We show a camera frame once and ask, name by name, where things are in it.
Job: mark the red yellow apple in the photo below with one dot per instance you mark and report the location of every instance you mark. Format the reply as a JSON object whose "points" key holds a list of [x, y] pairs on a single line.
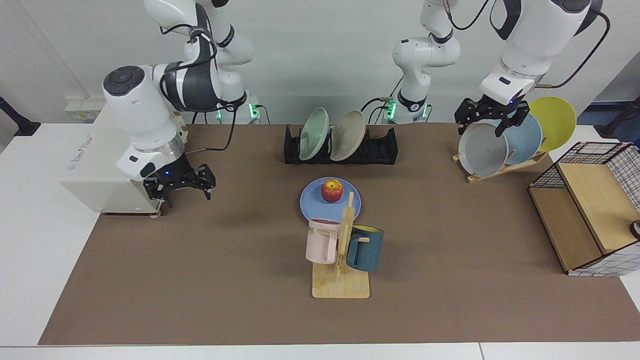
{"points": [[332, 191]]}

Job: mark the light blue plate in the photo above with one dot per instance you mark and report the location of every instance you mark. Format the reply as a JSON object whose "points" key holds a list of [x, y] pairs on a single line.
{"points": [[527, 140]]}

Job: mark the grey plate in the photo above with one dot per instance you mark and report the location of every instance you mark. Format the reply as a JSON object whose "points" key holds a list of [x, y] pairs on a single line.
{"points": [[482, 152]]}

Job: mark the wooden plate rack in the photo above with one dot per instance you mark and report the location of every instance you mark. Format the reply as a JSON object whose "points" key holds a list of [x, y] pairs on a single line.
{"points": [[500, 170]]}

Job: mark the yellow plate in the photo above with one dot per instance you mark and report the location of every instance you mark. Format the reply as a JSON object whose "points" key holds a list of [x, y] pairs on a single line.
{"points": [[555, 120]]}

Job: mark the black dish rack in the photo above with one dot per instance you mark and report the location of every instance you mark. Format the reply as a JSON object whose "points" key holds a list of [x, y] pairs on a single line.
{"points": [[380, 147]]}

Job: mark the beige plate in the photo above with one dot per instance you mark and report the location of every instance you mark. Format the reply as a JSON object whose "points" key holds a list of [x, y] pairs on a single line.
{"points": [[347, 135]]}

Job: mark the pale green plate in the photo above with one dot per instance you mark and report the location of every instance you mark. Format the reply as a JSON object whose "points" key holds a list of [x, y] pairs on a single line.
{"points": [[314, 134]]}

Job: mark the pale toaster oven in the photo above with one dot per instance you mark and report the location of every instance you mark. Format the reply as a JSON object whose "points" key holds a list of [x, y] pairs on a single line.
{"points": [[95, 170]]}

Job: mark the brown table cloth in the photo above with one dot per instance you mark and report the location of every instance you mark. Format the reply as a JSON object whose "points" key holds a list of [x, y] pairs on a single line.
{"points": [[200, 280]]}

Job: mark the black stand leg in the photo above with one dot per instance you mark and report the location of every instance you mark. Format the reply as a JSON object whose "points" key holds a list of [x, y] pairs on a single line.
{"points": [[620, 120], [17, 122]]}

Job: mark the pink cup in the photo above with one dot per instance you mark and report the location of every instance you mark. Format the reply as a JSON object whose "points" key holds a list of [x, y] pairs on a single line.
{"points": [[320, 245]]}

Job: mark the teal cup with yellow inside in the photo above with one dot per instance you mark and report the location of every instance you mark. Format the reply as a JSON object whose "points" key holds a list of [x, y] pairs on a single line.
{"points": [[369, 252]]}

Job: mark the wooden cup stand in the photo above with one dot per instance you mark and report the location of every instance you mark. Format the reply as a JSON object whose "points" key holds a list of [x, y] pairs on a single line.
{"points": [[340, 285]]}

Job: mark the white wall socket box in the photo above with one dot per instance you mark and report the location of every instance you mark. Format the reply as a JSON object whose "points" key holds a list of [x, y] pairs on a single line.
{"points": [[80, 110]]}

